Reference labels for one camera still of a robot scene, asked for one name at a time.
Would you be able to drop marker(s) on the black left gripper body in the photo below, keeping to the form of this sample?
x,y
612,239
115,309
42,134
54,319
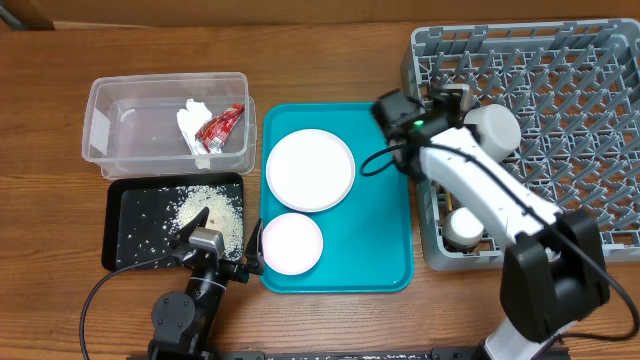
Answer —
x,y
231,270

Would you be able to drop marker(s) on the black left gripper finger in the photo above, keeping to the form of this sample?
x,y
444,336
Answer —
x,y
183,234
253,252

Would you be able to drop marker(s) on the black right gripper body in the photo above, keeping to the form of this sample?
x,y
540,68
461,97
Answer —
x,y
404,165

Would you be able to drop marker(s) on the pink bowl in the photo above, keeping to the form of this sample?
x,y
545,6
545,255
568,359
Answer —
x,y
292,244

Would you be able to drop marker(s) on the pile of rice grains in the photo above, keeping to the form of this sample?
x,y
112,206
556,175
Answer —
x,y
210,215

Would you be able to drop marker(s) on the grey bowl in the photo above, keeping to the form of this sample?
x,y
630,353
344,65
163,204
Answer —
x,y
500,133

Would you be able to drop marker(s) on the pink round plate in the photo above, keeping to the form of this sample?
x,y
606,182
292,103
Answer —
x,y
310,170

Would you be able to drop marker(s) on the red snack wrapper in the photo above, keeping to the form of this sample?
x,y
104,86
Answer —
x,y
215,132

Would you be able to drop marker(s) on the white cup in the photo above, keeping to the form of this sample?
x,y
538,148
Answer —
x,y
462,229

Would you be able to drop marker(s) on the white tissue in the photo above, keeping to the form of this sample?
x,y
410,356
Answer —
x,y
190,120

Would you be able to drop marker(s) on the wooden chopstick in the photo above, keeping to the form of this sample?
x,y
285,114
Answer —
x,y
449,201

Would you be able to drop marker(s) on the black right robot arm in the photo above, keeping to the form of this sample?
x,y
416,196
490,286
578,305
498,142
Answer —
x,y
553,265

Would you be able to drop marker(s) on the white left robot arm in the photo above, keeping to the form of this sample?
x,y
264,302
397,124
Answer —
x,y
182,320

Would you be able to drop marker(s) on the clear plastic waste bin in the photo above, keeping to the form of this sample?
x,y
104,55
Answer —
x,y
131,124

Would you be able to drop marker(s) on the grey dishwasher rack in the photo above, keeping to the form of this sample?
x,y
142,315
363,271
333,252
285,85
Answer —
x,y
574,90

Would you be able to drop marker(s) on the black rectangular tray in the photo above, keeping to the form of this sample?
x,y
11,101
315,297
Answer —
x,y
117,188

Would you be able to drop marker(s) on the teal plastic serving tray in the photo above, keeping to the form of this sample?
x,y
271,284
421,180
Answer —
x,y
368,243

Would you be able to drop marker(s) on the black rail at table edge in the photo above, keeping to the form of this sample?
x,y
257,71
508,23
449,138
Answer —
x,y
437,353

